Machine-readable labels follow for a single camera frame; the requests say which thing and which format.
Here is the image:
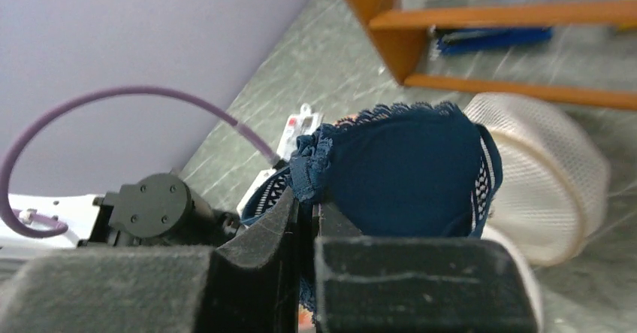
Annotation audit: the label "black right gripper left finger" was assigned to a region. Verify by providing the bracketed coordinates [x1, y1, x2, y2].
[1, 190, 299, 332]

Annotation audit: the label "orange wooden shelf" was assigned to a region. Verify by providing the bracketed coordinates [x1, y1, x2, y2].
[346, 0, 636, 110]

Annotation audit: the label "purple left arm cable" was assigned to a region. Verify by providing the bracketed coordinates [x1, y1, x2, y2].
[0, 85, 279, 240]

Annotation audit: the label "white mesh laundry bag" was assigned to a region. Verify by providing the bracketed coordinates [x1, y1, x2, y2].
[237, 168, 545, 332]

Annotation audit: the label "beige mesh laundry bag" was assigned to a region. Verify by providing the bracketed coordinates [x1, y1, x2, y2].
[464, 92, 611, 266]

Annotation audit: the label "blue flat box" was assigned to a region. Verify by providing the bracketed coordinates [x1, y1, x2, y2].
[433, 27, 553, 56]

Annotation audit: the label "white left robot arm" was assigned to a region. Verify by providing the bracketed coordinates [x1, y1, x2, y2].
[1, 173, 245, 261]

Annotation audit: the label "clear blister pack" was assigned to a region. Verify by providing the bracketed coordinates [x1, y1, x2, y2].
[276, 103, 324, 161]

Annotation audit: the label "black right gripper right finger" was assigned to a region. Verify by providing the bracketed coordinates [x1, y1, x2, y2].
[313, 203, 538, 332]

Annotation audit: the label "dark blue garment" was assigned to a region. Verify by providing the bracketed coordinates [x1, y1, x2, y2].
[240, 101, 505, 316]

